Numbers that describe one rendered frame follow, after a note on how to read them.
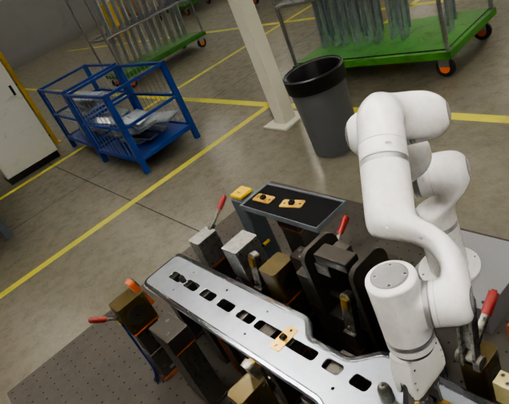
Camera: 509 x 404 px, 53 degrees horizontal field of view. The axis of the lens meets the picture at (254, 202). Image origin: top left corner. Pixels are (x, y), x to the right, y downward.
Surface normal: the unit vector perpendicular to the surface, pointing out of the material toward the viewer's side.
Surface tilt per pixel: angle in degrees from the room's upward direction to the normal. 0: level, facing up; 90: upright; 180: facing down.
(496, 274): 1
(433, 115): 72
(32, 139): 90
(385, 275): 0
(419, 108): 60
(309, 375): 0
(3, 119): 90
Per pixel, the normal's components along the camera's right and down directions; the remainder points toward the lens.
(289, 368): -0.36, -0.80
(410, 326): -0.12, 0.56
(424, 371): 0.58, 0.22
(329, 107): 0.15, 0.51
